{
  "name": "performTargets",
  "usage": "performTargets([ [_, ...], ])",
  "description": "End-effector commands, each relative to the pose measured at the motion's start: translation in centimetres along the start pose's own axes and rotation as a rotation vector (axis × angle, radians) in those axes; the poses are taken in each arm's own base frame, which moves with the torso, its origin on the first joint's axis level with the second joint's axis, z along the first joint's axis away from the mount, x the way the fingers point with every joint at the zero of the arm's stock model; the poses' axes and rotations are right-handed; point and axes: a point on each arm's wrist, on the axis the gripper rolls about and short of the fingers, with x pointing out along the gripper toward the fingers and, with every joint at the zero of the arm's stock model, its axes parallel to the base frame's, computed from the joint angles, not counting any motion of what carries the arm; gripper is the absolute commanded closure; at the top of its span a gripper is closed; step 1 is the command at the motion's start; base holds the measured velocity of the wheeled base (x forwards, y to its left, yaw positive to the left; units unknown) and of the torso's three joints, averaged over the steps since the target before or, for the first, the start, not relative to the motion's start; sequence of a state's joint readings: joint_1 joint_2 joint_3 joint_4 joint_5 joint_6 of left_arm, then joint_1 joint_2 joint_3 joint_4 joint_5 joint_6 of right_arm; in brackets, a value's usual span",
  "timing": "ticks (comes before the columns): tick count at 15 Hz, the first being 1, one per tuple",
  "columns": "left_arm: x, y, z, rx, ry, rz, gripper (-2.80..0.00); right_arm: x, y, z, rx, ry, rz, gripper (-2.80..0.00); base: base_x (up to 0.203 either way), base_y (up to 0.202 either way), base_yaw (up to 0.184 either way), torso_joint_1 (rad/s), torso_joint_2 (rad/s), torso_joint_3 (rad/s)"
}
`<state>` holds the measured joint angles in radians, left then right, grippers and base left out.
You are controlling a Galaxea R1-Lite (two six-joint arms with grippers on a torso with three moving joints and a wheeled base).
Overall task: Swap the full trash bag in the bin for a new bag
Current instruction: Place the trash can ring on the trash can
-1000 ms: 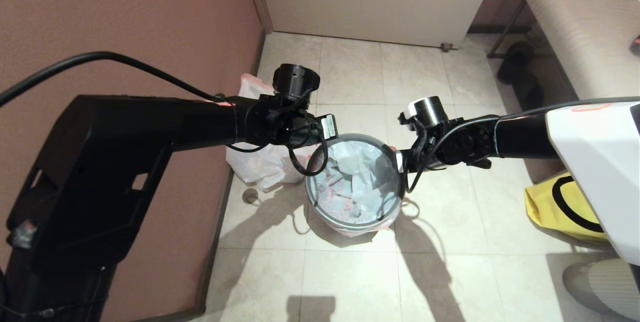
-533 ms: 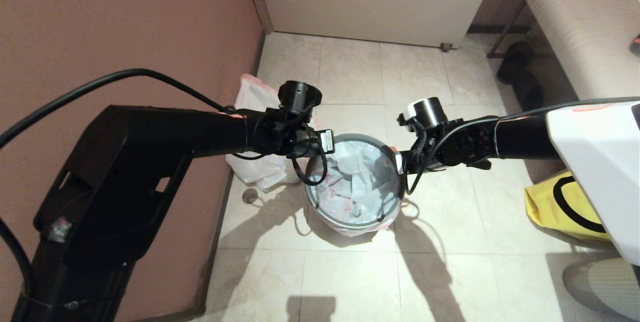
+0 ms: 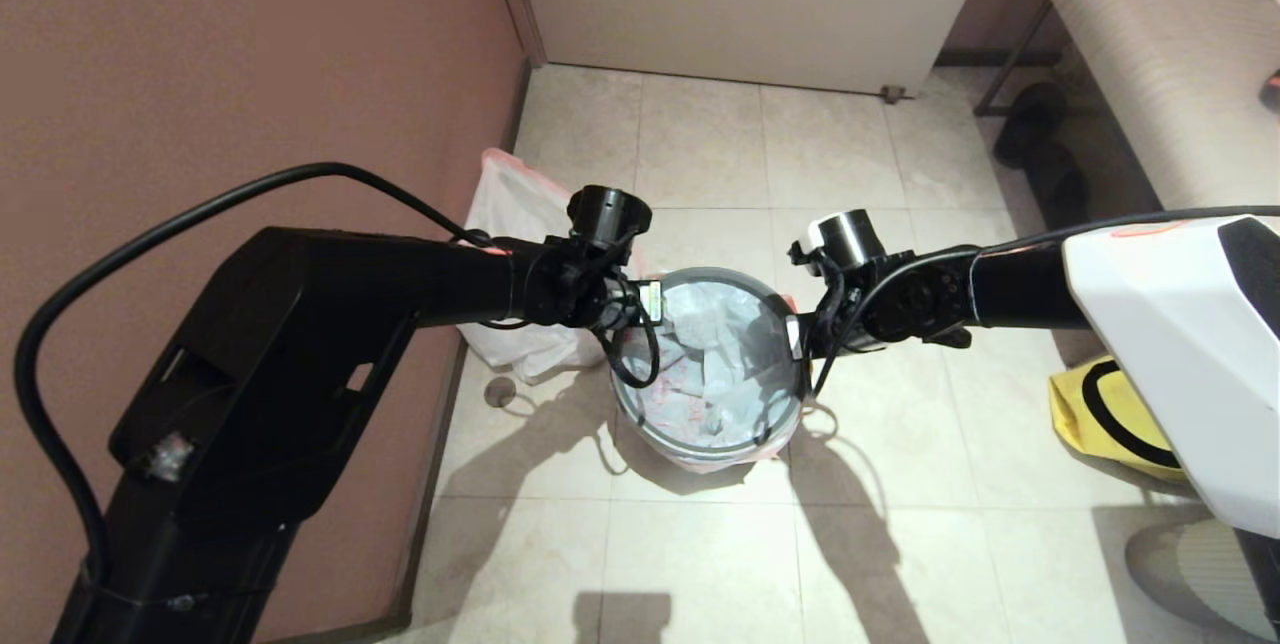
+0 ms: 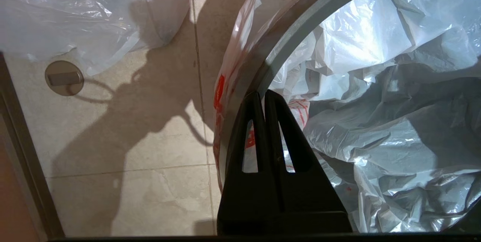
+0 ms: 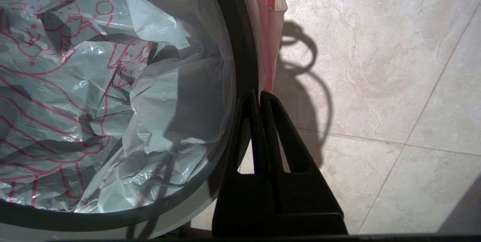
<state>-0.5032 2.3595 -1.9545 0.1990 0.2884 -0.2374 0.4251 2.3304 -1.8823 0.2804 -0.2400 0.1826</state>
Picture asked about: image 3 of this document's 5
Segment white red-printed plastic bag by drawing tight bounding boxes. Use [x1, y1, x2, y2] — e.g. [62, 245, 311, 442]
[612, 274, 804, 473]

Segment grey bin rim ring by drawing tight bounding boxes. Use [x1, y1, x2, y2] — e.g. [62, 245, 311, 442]
[610, 267, 807, 452]

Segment white garbage bag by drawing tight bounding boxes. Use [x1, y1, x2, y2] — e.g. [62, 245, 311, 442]
[462, 148, 641, 385]

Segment yellow fabric bag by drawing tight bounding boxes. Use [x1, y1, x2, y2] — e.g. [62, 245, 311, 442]
[1048, 356, 1191, 482]

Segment black slippers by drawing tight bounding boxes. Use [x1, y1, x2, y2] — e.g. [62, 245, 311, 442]
[993, 82, 1093, 230]

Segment thin dark metal rod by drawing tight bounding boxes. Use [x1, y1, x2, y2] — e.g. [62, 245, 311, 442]
[973, 2, 1053, 117]

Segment thin black left wrist cable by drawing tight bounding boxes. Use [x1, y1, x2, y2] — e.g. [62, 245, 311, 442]
[475, 304, 663, 390]

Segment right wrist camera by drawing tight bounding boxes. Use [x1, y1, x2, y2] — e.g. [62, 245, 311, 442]
[787, 240, 831, 280]

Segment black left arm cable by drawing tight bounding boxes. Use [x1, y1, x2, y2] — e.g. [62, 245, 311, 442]
[14, 162, 496, 585]

